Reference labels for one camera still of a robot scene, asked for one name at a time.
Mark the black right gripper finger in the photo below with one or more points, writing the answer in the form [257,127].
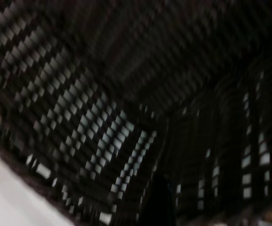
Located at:
[159,202]

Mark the dark brown wicker basket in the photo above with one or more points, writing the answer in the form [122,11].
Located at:
[126,70]

